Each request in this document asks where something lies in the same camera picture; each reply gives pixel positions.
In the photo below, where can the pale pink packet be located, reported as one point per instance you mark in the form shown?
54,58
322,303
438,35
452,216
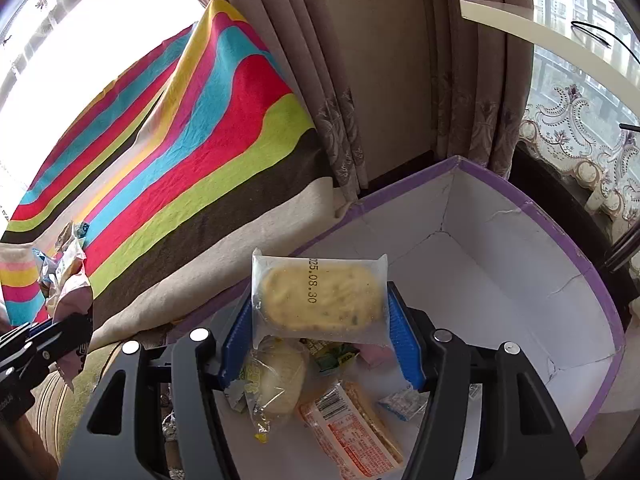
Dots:
375,355

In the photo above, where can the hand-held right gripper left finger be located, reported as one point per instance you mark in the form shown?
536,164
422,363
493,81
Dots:
235,355

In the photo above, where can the small blue white packet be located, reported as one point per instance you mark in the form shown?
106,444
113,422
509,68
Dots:
402,402

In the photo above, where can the clear packet with pale biscuit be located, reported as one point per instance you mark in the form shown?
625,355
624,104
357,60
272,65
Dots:
320,300

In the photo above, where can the colourful striped cloth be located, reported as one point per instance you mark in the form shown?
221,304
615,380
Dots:
200,135

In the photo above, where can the purple cardboard box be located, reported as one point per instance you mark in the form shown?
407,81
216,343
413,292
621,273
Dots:
500,285

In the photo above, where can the bread packet with orange label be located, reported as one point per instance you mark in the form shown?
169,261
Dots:
345,425

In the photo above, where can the cream board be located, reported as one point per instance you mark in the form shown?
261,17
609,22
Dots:
550,35

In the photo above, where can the embroidered lace curtain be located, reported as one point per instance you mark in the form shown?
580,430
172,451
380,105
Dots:
570,130

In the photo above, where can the pink snack packet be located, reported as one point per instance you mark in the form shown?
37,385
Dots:
75,300

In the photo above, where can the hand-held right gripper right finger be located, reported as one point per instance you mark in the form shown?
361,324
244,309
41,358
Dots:
405,340

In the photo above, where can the clear snack packet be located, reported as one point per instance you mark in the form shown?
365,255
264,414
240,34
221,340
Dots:
67,260

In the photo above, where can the green snack packet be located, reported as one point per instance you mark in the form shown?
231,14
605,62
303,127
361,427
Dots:
330,357

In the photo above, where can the beige curtain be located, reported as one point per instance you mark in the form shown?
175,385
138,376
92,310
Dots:
400,60

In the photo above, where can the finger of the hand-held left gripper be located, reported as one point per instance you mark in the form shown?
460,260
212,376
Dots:
42,330
65,337

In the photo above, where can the bun packet with yellow print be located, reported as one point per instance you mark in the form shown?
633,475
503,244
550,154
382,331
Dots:
280,380

